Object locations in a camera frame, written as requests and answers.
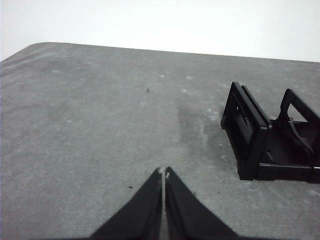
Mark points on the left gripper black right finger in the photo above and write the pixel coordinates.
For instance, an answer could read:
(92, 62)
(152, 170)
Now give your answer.
(187, 217)

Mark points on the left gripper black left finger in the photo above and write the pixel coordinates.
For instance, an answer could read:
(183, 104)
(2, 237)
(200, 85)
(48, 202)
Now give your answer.
(140, 217)

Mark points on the black plastic dish rack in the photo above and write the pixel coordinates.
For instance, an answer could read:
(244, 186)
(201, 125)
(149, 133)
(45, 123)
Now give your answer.
(250, 140)

